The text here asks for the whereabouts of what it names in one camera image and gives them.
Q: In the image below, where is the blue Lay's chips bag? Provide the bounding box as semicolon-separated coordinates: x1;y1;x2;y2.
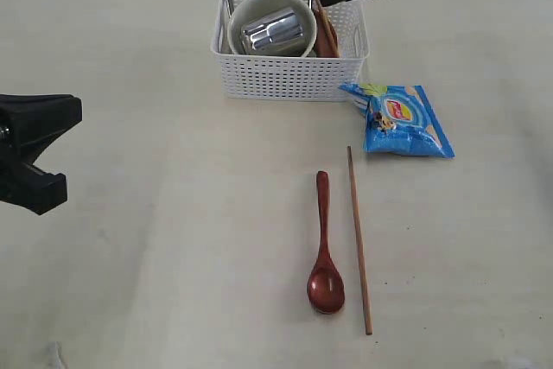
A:
340;83;454;159

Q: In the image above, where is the brown wooden plate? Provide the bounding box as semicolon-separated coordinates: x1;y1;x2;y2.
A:
313;10;340;58

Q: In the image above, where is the dark red wooden spoon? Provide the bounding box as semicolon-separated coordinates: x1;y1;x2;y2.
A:
307;171;345;315

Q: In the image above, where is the white ceramic bowl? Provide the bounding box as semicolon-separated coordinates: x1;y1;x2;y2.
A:
226;0;317;57

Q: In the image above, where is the light wooden chopstick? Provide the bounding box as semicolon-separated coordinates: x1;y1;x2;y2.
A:
301;0;341;58
346;146;373;336

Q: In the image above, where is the white perforated plastic basket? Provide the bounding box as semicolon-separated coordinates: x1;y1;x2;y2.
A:
211;0;370;101

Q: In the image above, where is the shiny stainless steel cup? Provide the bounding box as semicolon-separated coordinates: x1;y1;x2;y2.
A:
240;7;306;56

